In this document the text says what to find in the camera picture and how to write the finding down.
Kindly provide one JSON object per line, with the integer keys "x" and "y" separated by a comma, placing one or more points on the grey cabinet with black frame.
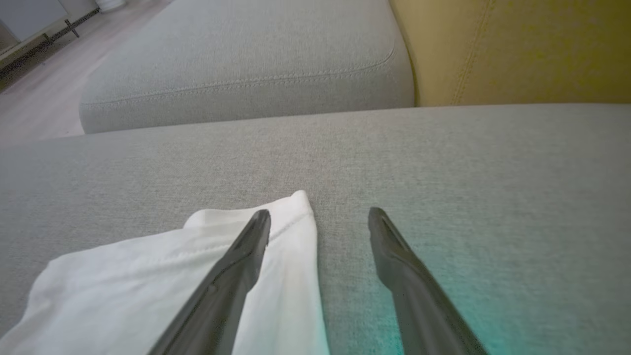
{"x": 29, "y": 17}

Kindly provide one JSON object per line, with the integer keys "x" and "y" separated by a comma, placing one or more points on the red and white garment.
{"x": 123, "y": 286}

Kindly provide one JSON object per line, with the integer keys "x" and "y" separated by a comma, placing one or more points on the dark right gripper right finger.
{"x": 419, "y": 296}

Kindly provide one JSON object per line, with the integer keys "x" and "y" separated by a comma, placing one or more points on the yellow sofa back cushion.
{"x": 517, "y": 49}

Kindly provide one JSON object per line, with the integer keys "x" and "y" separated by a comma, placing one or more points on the white ribbed plant pot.
{"x": 111, "y": 4}

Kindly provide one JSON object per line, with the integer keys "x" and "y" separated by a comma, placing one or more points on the grey and yellow sofa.
{"x": 443, "y": 172}

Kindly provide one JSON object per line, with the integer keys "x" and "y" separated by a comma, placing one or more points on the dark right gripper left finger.
{"x": 222, "y": 296}

